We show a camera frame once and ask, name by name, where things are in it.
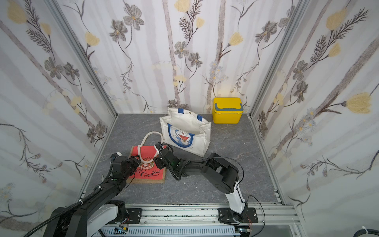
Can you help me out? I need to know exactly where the red Christmas jute bag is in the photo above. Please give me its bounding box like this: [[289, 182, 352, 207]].
[[127, 131, 166, 184]]

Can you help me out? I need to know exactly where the yellow lunch box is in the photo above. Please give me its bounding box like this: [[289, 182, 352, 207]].
[[212, 97, 244, 124]]

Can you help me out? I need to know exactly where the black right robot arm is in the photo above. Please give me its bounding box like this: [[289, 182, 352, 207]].
[[154, 142, 248, 226]]

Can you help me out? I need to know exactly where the white slotted cable duct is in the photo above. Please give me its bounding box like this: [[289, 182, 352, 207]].
[[101, 226, 241, 237]]

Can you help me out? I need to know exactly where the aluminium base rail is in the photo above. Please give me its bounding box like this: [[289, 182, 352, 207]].
[[56, 203, 303, 237]]

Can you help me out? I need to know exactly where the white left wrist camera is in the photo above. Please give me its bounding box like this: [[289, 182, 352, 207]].
[[110, 152, 122, 163]]

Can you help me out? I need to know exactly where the white Doraemon canvas bag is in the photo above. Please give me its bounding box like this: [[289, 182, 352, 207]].
[[159, 108, 212, 157]]

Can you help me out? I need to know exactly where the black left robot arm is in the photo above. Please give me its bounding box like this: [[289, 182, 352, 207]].
[[25, 155, 141, 237]]

